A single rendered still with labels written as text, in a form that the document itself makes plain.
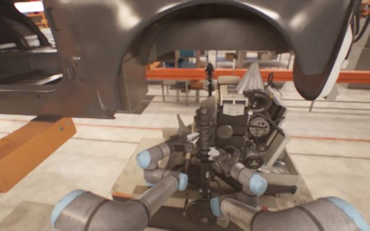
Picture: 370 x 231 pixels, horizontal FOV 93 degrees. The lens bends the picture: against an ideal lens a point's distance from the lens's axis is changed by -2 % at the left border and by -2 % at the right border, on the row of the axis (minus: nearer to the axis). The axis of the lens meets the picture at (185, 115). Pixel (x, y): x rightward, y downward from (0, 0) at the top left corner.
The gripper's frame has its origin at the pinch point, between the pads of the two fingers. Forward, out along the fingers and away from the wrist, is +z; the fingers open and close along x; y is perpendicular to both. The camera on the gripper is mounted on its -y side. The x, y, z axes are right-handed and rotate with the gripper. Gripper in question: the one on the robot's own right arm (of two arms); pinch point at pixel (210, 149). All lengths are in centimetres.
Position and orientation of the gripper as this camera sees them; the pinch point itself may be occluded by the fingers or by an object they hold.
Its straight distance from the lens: 107.0
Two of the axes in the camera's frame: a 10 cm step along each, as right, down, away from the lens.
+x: 1.8, 8.9, 4.1
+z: -5.2, -2.7, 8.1
